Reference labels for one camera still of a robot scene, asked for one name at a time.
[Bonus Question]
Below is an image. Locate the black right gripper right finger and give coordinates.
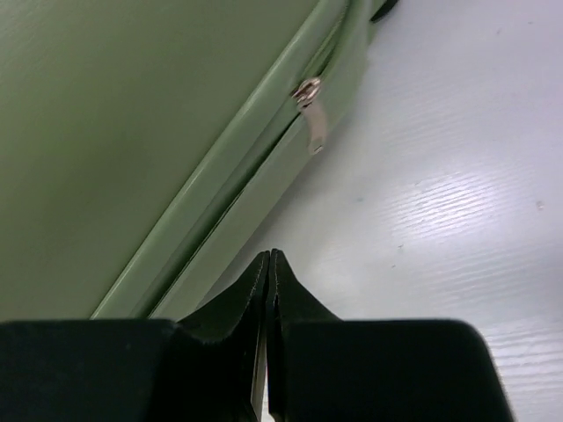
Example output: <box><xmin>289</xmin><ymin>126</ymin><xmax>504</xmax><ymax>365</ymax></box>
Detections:
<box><xmin>266</xmin><ymin>250</ymin><xmax>514</xmax><ymax>421</ymax></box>

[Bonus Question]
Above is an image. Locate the green hard-shell suitcase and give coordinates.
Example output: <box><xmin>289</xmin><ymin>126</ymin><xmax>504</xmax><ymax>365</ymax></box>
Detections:
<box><xmin>1</xmin><ymin>1</ymin><xmax>392</xmax><ymax>321</ymax></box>

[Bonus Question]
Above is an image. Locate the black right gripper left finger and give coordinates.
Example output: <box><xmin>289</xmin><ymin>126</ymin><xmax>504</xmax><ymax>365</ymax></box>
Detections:
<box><xmin>1</xmin><ymin>252</ymin><xmax>269</xmax><ymax>421</ymax></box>

